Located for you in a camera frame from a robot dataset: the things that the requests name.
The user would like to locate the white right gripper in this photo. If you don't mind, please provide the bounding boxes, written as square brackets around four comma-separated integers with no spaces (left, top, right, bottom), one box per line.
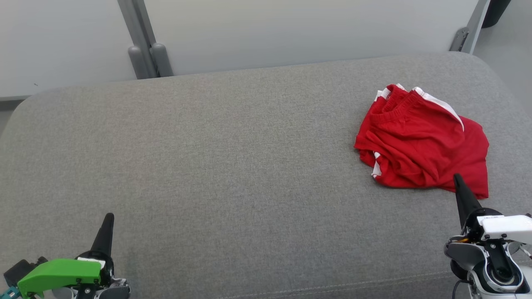
[453,173,532,245]

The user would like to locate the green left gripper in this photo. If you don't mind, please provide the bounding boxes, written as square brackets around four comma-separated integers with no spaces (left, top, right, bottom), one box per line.
[17,213,115,299]

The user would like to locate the red Bulls 23 jersey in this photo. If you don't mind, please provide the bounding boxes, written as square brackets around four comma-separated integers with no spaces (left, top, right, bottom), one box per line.
[360,116,490,200]

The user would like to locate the red shorts with white trim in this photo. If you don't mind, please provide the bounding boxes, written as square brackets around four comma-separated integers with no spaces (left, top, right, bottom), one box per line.
[354,83,466,167]

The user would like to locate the grey fabric sofa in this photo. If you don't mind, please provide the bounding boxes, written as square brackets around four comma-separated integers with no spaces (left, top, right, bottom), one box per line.
[0,51,532,299]

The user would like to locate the black round container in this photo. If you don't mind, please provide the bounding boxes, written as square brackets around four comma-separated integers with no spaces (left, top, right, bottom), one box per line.
[482,0,512,28]

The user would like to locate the black right arm cable loop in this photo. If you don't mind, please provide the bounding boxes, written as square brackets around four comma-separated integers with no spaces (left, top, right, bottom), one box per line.
[451,279,472,299]

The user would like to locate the grey partition post with hinge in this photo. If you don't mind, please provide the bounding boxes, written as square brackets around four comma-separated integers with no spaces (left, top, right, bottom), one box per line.
[449,0,491,54]

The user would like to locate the grey partition post with feet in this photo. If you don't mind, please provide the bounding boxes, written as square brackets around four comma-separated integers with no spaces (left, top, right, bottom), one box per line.
[118,0,174,79]

